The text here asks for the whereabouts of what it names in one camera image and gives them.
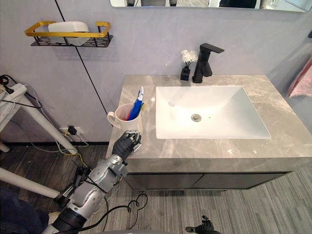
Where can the black gold wall shelf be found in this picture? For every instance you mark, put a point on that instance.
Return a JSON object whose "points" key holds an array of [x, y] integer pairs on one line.
{"points": [[70, 36]]}

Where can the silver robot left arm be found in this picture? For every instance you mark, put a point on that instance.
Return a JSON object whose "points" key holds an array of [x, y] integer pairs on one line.
{"points": [[91, 190]]}

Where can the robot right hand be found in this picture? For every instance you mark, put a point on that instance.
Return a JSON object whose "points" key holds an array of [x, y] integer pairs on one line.
{"points": [[202, 228]]}

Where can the white power strip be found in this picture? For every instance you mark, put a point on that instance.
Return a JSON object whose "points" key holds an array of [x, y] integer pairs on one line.
{"points": [[12, 92]]}

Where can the white metal stand frame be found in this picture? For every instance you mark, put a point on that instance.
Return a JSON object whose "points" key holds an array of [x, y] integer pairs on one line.
{"points": [[31, 126]]}

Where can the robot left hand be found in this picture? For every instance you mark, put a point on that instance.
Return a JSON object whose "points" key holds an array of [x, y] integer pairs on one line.
{"points": [[124, 145]]}

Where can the black faucet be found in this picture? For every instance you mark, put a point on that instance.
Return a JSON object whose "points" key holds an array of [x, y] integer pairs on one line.
{"points": [[203, 64]]}

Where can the white soap box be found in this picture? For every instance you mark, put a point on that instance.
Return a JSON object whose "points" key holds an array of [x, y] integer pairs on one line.
{"points": [[69, 29]]}

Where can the blue white toothpaste tube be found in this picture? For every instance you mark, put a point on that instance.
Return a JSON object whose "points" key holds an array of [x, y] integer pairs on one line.
{"points": [[136, 105]]}

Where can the grey marble vanity cabinet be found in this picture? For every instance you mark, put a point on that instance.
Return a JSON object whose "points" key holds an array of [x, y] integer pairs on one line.
{"points": [[202, 136]]}

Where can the wall mirror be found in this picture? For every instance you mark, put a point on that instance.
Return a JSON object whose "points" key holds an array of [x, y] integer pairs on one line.
{"points": [[209, 4]]}

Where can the pink towel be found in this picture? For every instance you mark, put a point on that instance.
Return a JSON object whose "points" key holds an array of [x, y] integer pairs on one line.
{"points": [[301, 83]]}

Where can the white rectangular sink basin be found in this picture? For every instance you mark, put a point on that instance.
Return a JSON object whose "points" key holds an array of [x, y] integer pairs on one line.
{"points": [[209, 112]]}

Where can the white wall socket with plug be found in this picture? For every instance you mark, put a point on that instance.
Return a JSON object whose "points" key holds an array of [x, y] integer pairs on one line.
{"points": [[73, 130]]}

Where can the silver sink drain plug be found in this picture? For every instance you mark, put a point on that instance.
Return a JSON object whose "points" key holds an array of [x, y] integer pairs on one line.
{"points": [[196, 117]]}

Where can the black reed diffuser white flowers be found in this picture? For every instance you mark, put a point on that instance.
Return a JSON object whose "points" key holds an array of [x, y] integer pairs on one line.
{"points": [[187, 64]]}

